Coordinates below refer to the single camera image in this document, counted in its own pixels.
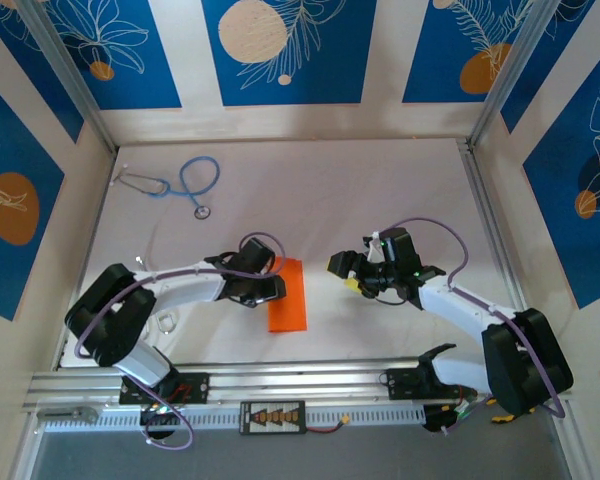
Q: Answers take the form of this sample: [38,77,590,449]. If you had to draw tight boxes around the aluminium side rail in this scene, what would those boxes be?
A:
[457,139,529,311]

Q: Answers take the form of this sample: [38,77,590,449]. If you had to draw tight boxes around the aluminium corner post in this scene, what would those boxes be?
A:
[465,0,599,151]
[14,0,120,157]

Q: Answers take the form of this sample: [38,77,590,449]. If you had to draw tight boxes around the black controller board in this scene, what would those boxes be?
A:
[422,403,481,435]
[138,403,182,427]

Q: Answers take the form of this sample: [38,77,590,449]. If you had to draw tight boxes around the slotted grey cable duct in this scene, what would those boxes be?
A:
[39,404,426,434]

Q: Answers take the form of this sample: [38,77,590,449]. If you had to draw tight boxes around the orange cloth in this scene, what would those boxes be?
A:
[267,256,310,334]

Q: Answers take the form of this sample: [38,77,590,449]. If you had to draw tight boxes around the clear plastic clip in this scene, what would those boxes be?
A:
[152,308,182,336]

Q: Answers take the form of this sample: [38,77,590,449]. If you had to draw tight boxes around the aluminium front rail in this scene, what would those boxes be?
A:
[22,355,574,415]

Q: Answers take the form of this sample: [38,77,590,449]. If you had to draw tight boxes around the red wire with yellow plug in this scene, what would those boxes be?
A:
[305,414,354,434]

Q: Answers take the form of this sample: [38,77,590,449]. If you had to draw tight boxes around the black power distribution board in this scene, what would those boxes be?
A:
[239,399,307,435]

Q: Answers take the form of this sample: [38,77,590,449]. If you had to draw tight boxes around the blue stethoscope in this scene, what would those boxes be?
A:
[110,156,222,221]

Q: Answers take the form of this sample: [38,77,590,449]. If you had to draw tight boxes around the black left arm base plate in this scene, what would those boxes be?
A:
[118,372,211,405]

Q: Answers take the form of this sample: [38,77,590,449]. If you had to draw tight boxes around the yellow and black pliers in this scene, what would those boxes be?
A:
[490,407,537,425]

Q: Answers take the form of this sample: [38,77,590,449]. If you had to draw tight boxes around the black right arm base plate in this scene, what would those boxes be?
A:
[385,367,477,401]

